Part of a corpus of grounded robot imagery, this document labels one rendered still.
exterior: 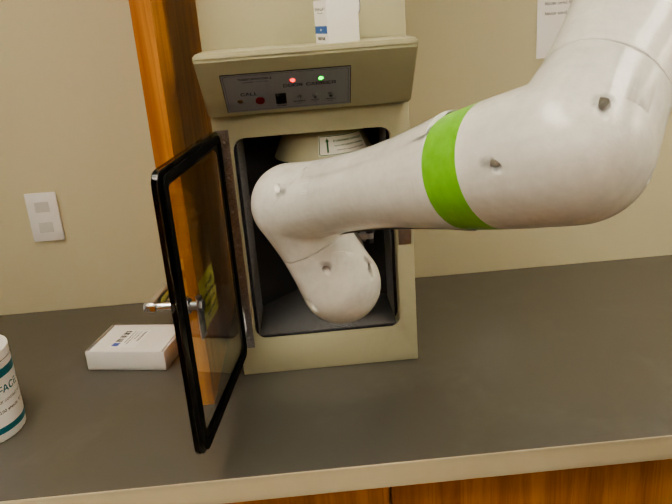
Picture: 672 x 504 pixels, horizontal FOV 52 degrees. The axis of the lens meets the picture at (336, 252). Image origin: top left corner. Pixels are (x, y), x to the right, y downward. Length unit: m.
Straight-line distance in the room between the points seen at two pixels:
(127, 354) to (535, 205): 0.96
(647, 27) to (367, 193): 0.29
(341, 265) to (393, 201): 0.23
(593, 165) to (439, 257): 1.17
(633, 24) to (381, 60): 0.50
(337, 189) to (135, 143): 0.92
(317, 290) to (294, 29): 0.43
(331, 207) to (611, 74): 0.34
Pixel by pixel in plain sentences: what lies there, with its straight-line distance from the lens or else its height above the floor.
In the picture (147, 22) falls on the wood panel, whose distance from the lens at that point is 1.05.
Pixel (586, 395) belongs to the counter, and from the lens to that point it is 1.20.
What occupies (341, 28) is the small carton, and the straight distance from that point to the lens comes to 1.04.
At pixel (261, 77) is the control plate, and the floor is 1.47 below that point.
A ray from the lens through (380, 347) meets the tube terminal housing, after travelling 1.26.
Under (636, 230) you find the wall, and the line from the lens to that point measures 1.82.
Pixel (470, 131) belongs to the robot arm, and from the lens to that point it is 0.59.
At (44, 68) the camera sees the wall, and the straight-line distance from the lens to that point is 1.64.
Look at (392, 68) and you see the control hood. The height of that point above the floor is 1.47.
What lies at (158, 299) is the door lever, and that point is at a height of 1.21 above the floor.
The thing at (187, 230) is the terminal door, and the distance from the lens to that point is 0.93.
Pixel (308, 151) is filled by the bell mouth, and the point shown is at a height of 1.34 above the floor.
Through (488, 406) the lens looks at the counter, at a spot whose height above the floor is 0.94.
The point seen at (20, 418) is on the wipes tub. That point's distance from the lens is 1.27.
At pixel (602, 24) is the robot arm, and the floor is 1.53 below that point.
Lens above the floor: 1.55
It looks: 19 degrees down
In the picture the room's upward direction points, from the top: 4 degrees counter-clockwise
